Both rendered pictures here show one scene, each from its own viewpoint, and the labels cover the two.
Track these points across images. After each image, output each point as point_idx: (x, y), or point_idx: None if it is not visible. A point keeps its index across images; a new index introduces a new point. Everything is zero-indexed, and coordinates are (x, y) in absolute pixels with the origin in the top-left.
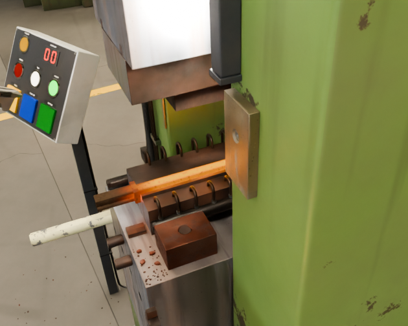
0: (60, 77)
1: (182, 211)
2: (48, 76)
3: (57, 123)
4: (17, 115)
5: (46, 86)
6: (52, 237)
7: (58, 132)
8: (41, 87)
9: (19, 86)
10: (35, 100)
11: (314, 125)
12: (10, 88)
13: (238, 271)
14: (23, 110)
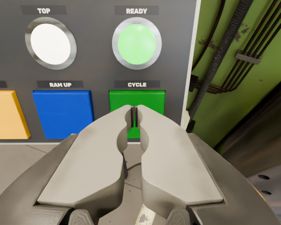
0: (154, 8)
1: None
2: (103, 21)
3: (177, 111)
4: (36, 139)
5: (104, 49)
6: (154, 214)
7: (183, 125)
8: (85, 59)
9: (0, 82)
10: (86, 94)
11: None
12: (121, 114)
13: None
14: (57, 126)
